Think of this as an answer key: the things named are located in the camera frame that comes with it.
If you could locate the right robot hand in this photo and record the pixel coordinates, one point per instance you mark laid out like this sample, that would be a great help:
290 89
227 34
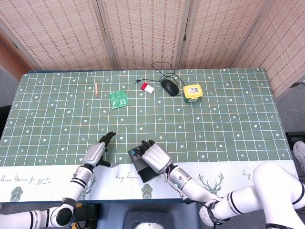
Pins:
157 157

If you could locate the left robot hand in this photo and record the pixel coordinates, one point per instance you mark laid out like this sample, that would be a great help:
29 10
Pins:
94 153

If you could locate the black paper box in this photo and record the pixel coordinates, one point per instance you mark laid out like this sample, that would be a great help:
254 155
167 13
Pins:
147 175

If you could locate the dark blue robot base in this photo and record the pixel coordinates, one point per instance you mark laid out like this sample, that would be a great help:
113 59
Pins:
155 214

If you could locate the black plastic tray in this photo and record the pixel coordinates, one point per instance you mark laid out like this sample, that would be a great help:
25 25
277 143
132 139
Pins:
294 137

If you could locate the green grid tablecloth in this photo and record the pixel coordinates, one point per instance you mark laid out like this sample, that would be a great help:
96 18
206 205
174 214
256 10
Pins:
71 119

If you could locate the green sachet packet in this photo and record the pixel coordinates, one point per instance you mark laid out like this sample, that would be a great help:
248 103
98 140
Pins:
118 99

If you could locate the wooden pencil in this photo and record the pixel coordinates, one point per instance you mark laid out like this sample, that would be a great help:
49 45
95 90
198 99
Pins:
96 89

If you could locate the red and white eraser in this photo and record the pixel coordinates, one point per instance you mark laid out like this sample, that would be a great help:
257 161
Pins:
148 88

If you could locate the black computer mouse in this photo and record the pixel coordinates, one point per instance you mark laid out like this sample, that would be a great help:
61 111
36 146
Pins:
169 87

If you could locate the yellow-lidded green container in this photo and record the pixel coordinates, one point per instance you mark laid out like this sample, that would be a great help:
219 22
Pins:
192 91

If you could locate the bamboo folding screen panel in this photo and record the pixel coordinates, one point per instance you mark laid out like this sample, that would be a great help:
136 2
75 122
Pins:
286 47
59 31
221 31
143 31

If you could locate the white sneaker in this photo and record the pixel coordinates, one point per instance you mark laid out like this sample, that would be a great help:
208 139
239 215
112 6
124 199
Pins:
299 152

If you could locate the black bracket under table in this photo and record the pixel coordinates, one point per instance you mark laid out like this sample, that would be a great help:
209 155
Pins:
87 212

